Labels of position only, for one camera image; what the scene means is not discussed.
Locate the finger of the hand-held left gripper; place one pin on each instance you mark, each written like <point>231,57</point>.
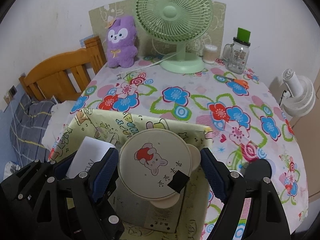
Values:
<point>110,223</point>
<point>62,168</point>

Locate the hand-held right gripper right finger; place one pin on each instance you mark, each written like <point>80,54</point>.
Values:
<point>212,175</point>

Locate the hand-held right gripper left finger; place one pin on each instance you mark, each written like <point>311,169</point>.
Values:
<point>106,172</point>

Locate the white charger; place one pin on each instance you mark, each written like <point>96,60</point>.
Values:
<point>87,152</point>

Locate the black round disc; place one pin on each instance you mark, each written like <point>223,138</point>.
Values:
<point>258,168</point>

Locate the cream round case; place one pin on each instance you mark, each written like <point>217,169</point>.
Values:
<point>150,155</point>

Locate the yellow printed box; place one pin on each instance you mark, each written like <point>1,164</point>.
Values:
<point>100,122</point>

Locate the blue white cloth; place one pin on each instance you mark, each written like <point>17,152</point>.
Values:
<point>12,168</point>

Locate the white pillow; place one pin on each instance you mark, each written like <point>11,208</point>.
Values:
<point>60,120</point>

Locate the plaid blanket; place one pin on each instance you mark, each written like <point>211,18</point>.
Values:
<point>27,125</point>

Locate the orange scissors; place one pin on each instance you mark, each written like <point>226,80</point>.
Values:
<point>242,83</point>

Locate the wooden headboard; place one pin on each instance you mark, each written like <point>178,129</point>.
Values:
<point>57,70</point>

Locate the beige wardrobe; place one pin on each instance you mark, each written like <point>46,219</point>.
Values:
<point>308,135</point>

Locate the cotton swab jar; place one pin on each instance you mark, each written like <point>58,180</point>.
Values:
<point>210,55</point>

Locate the glass mug with green lid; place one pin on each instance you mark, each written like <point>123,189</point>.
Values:
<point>237,57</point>

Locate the white fan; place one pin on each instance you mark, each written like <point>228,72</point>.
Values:
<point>297,90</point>

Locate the purple plush toy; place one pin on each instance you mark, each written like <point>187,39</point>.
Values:
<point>121,52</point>

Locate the blue printed paper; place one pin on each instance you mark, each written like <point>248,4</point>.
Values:
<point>86,38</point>

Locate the beige printed board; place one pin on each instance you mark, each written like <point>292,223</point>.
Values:
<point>100,17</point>

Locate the green desk fan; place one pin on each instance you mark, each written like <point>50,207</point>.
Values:
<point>172,12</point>

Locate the wall socket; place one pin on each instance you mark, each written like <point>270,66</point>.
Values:
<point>13,91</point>

